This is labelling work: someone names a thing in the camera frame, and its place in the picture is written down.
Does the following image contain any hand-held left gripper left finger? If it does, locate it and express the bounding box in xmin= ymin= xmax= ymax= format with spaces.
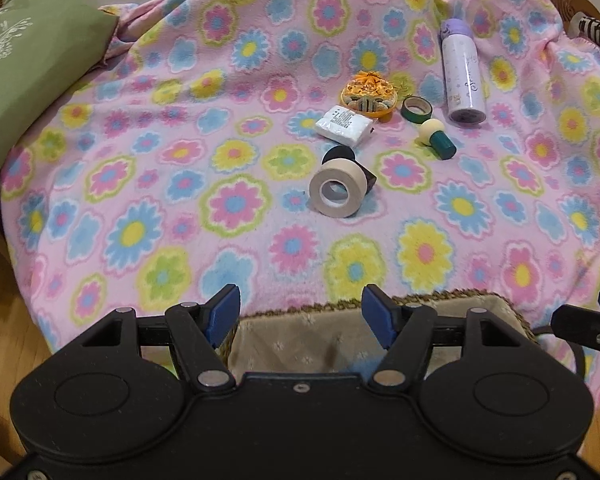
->
xmin=82 ymin=284 xmax=242 ymax=391

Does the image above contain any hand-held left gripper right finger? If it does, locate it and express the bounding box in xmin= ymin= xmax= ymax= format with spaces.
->
xmin=361 ymin=284 xmax=523 ymax=391

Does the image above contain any fabric-lined woven basket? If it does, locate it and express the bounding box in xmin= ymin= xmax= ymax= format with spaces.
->
xmin=217 ymin=290 xmax=587 ymax=378

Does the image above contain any beige tape roll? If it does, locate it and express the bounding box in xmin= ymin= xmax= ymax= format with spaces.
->
xmin=308 ymin=157 xmax=367 ymax=218

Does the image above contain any black small object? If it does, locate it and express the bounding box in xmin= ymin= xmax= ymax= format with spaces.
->
xmin=322 ymin=146 xmax=378 ymax=187

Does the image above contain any wooden mushroom toy green stem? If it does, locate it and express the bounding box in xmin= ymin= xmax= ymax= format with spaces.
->
xmin=419 ymin=119 xmax=457 ymax=160

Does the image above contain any green washi tape roll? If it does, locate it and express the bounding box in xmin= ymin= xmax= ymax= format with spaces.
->
xmin=401 ymin=96 xmax=433 ymax=123

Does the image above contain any white tissue packet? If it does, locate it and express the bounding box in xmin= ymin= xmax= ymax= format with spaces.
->
xmin=315 ymin=105 xmax=376 ymax=148

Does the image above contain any pink floral fleece blanket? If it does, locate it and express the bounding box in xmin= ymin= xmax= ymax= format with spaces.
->
xmin=0 ymin=0 xmax=600 ymax=411

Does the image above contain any white bottle with purple cap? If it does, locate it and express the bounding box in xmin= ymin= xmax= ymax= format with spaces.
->
xmin=440 ymin=18 xmax=487 ymax=125

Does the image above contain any green printed pillow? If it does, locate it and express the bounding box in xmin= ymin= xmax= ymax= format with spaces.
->
xmin=0 ymin=0 xmax=121 ymax=196

